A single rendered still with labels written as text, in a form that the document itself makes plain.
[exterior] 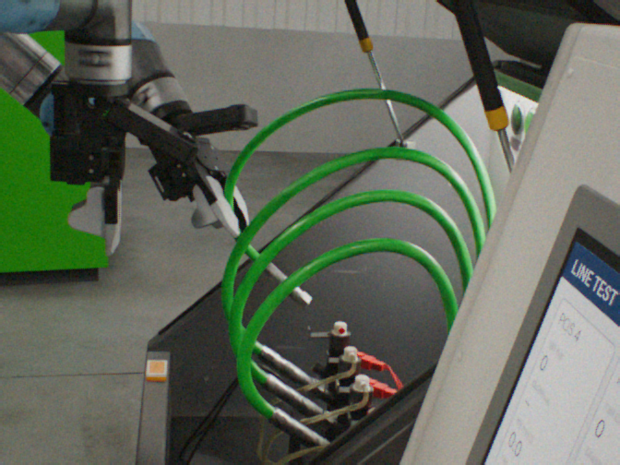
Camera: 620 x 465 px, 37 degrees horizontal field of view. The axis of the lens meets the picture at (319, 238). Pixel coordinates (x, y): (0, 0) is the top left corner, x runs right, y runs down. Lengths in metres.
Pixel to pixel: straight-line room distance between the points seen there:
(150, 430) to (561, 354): 0.78
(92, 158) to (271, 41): 6.58
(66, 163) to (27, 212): 3.34
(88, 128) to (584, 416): 0.70
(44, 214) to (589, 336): 3.96
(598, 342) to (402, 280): 0.96
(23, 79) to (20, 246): 3.26
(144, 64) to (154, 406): 0.49
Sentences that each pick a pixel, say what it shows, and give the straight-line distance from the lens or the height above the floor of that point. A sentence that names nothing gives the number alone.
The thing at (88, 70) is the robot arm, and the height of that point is 1.44.
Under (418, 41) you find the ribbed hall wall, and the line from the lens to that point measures 7.97.
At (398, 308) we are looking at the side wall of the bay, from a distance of 1.57.
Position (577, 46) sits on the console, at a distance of 0.80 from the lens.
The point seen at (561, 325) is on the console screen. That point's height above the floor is 1.36.
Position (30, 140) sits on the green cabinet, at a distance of 4.37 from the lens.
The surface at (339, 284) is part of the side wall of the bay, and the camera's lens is 1.53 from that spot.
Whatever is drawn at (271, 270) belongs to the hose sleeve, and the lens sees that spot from 1.30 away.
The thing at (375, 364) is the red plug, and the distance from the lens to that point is 1.20.
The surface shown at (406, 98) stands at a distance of 1.20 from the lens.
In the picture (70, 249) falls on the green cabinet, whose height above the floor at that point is 0.18.
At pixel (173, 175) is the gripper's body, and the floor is 1.28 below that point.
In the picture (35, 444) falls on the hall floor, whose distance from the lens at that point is 3.23.
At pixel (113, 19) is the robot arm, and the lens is 1.08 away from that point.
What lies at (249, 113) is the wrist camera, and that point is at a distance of 1.29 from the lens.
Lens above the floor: 1.59
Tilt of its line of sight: 17 degrees down
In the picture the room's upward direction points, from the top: 4 degrees clockwise
